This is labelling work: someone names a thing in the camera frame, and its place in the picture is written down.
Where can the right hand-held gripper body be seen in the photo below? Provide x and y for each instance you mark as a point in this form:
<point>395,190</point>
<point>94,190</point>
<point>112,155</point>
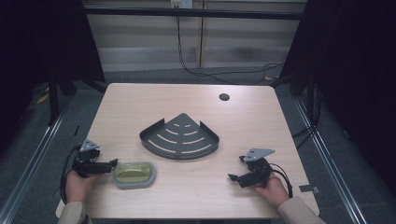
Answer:
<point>258,169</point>

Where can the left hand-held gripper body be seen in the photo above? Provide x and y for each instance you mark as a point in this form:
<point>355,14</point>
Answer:
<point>88,161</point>

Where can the yellow-green soap bar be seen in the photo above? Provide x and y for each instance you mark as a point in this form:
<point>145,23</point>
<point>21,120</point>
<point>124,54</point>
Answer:
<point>133,173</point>

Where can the person's right hand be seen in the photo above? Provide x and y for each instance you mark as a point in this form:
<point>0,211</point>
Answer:
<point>274,189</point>

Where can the person's left hand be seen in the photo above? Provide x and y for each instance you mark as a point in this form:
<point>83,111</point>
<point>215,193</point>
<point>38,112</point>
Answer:
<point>77,186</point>

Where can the grey tape strip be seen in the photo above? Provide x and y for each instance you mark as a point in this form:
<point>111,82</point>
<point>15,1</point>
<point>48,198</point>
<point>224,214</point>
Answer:
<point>308,188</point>

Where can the black table grommet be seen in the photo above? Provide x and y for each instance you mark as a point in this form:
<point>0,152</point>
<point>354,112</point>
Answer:
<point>224,96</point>

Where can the dark metal corner shelf rack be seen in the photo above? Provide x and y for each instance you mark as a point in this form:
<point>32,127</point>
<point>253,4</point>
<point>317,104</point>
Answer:
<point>180,137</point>

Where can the yellow floor scrap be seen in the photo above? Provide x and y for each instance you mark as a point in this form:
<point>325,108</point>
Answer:
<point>43,98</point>

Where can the black curtain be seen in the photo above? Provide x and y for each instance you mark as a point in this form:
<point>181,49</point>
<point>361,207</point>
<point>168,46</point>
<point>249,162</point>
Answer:
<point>355,77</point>
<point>43,40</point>

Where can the black horizontal bar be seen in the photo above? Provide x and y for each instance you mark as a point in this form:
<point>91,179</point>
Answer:
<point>193,13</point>

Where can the metal floor rail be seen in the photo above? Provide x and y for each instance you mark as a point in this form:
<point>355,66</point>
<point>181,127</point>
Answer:
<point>330,161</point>
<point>29,165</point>

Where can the white wall socket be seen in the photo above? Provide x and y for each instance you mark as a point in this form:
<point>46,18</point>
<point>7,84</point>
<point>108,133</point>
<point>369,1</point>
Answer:
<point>181,3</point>

